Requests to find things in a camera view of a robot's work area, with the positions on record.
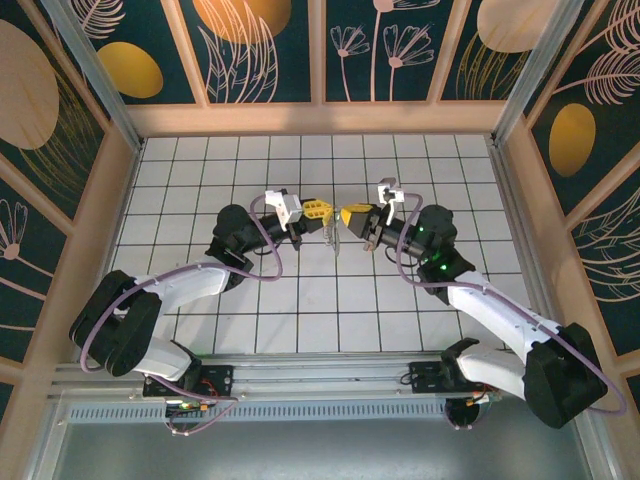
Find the silver keyring with chain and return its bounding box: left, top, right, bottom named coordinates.
left=323, top=212, right=344, bottom=257

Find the aluminium side rail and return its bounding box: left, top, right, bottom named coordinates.
left=487, top=142, right=569, bottom=355

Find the perforated metal cable tray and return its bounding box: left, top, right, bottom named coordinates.
left=64, top=399, right=581, bottom=425

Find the black base plate left arm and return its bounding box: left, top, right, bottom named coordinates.
left=142, top=363, right=236, bottom=400

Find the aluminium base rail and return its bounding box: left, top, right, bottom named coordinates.
left=49, top=352, right=591, bottom=401

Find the aluminium corner post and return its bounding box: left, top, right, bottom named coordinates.
left=39, top=0, right=147, bottom=154
left=490, top=0, right=587, bottom=147

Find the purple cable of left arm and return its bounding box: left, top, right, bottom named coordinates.
left=79, top=194, right=282, bottom=437

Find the black base plate right arm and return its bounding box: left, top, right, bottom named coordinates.
left=408, top=360, right=501, bottom=396

